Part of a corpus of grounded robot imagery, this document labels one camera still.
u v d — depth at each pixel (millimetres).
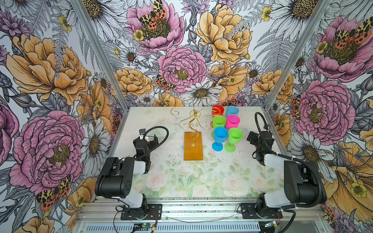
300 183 448
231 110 1018
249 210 740
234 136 909
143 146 720
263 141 689
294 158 518
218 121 976
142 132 798
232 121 982
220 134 926
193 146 970
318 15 742
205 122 1124
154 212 735
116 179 453
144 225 709
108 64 946
